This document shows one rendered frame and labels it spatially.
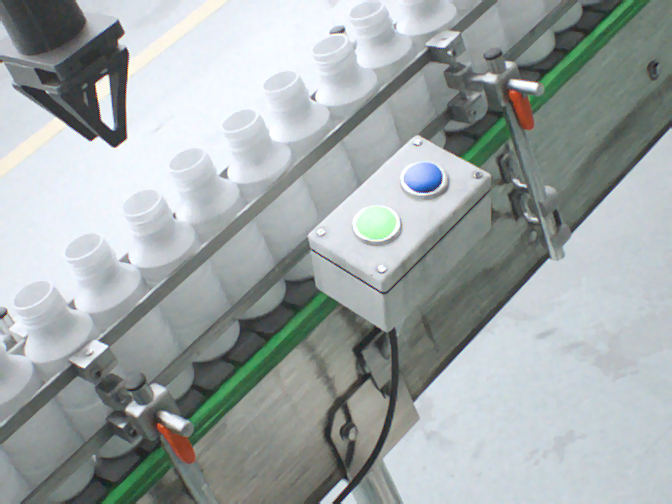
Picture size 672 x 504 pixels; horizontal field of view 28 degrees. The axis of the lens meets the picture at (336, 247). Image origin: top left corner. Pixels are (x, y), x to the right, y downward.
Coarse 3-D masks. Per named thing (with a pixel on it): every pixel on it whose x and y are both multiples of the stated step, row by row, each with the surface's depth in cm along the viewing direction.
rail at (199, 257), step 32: (480, 0) 128; (576, 0) 138; (544, 32) 135; (416, 64) 123; (384, 96) 121; (352, 128) 120; (128, 256) 114; (192, 256) 110; (288, 256) 118; (160, 288) 108; (256, 288) 116; (128, 320) 107; (224, 320) 114; (192, 352) 112; (64, 384) 104; (160, 384) 111; (32, 416) 102; (96, 448) 107; (64, 480) 106
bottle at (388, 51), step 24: (360, 24) 122; (384, 24) 123; (360, 48) 124; (384, 48) 123; (408, 48) 124; (384, 72) 124; (408, 96) 125; (432, 96) 129; (408, 120) 127; (432, 120) 128
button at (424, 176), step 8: (416, 168) 107; (424, 168) 107; (432, 168) 107; (408, 176) 107; (416, 176) 107; (424, 176) 107; (432, 176) 107; (440, 176) 107; (408, 184) 107; (416, 184) 106; (424, 184) 106; (432, 184) 106; (440, 184) 107; (424, 192) 106
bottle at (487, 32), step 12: (456, 0) 129; (468, 0) 129; (492, 12) 131; (480, 24) 131; (492, 24) 131; (468, 36) 131; (480, 36) 131; (492, 36) 132; (504, 36) 133; (480, 48) 132; (504, 48) 133; (480, 60) 133; (480, 72) 133
